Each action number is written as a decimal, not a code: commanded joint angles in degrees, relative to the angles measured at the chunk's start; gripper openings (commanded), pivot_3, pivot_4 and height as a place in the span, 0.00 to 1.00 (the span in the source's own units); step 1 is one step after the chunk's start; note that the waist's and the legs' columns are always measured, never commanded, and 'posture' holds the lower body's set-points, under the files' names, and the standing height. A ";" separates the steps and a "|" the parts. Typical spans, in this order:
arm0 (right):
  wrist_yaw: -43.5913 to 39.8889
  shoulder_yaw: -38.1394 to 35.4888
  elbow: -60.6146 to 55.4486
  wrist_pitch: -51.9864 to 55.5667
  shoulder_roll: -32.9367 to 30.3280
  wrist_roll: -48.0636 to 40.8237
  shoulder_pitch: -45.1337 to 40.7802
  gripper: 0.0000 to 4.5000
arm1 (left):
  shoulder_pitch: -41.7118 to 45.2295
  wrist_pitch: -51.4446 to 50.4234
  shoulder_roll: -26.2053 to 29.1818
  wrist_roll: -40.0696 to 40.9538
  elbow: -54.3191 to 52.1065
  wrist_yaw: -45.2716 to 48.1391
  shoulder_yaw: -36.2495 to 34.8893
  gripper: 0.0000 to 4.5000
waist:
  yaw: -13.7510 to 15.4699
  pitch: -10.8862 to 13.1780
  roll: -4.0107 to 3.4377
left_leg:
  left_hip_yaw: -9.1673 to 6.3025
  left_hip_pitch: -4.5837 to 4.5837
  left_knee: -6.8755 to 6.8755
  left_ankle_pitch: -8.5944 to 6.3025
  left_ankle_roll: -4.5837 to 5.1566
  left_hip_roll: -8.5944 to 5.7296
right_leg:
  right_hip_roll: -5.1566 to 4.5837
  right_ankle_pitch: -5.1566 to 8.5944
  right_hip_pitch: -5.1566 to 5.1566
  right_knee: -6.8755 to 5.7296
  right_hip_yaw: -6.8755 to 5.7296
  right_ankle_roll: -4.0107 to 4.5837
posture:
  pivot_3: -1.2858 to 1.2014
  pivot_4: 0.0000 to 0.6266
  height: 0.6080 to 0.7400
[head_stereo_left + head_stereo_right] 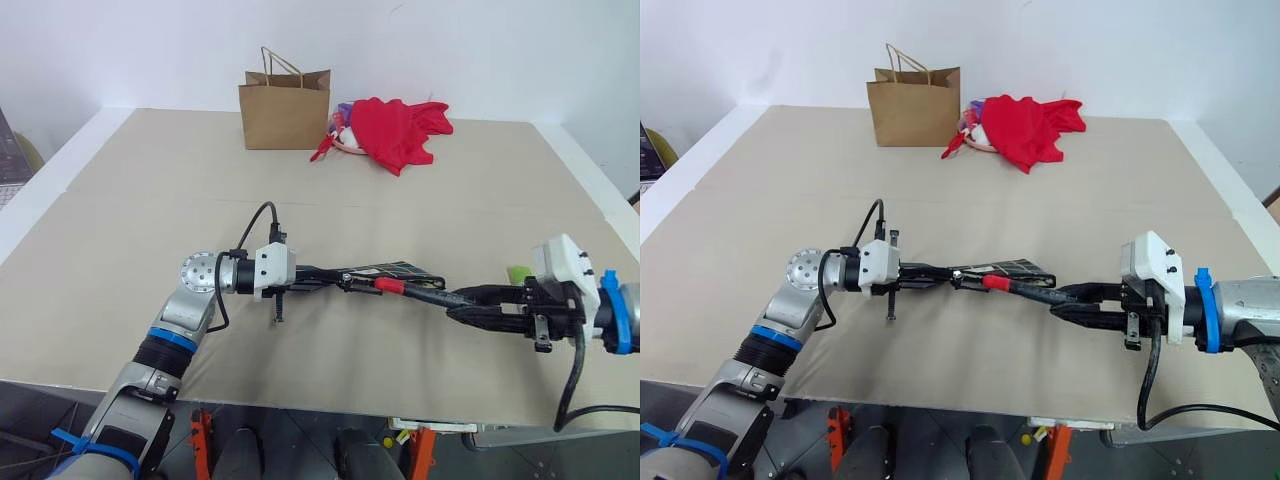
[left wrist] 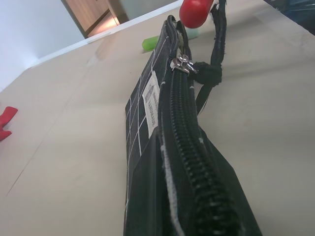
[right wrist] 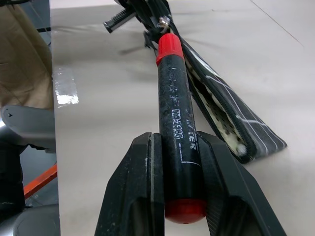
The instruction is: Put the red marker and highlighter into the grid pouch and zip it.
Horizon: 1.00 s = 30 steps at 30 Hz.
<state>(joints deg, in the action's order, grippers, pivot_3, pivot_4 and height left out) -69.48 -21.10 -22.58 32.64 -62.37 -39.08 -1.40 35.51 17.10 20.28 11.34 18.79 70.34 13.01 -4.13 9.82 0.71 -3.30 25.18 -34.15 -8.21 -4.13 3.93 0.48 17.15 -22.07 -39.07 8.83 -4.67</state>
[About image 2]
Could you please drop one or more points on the black white-grid zipper pouch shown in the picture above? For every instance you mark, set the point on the black white-grid zipper pouch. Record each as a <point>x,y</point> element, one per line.
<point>180,118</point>

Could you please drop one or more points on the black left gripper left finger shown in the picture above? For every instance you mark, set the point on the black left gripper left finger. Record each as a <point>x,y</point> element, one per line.
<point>147,186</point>

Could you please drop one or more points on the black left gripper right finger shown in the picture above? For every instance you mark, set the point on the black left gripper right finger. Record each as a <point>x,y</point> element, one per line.
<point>236,194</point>

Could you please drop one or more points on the brown wooden cabinet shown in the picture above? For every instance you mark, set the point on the brown wooden cabinet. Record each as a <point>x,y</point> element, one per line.
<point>98,17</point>

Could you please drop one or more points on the red plastic clip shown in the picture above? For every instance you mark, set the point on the red plastic clip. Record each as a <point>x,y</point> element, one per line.
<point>6,120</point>

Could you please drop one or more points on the green highlighter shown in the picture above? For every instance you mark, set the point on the green highlighter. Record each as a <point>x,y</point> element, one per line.
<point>150,44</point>

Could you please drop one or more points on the red marker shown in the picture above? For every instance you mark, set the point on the red marker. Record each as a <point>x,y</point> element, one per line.
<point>193,12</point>

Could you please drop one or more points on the dark blue object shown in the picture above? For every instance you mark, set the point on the dark blue object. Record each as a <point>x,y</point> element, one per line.
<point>299,12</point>

